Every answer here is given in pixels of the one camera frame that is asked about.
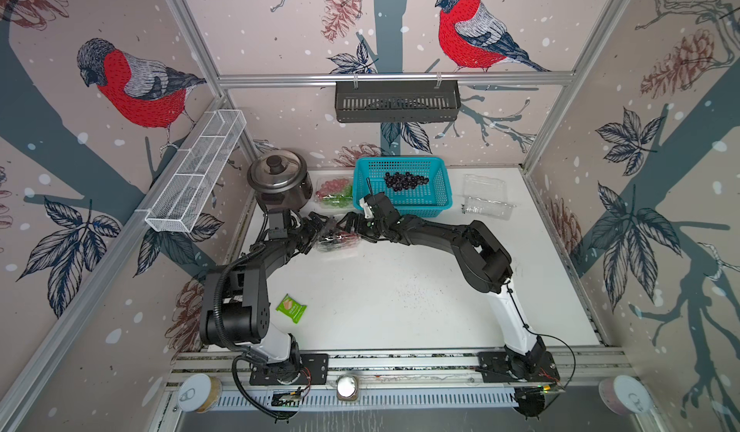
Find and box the red grape bunch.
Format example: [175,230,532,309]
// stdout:
[316,178,352,200]
[319,232,362,252]

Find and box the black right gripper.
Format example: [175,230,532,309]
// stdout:
[335,209,389,242]

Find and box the dark purple grape bunch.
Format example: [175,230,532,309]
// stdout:
[383,172,430,192]

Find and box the white wire shelf basket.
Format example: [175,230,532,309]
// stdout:
[145,109,246,233]

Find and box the stainless steel rice cooker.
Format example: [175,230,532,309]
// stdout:
[248,150,313,212]

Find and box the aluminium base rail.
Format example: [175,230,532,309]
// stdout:
[166,344,634,413]

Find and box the teal plastic basket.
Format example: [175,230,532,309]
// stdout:
[353,156,453,218]

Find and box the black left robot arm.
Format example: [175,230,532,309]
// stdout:
[198,208,329,384]

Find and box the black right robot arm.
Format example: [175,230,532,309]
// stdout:
[337,192,556,381]

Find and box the green snack packet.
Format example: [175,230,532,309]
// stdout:
[277,294,306,324]

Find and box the green grape bunch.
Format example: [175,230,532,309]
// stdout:
[322,192,353,208]

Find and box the black hanging wire basket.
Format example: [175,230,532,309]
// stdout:
[335,81,462,124]

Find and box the clear plastic clamshell container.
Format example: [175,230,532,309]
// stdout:
[315,178,353,208]

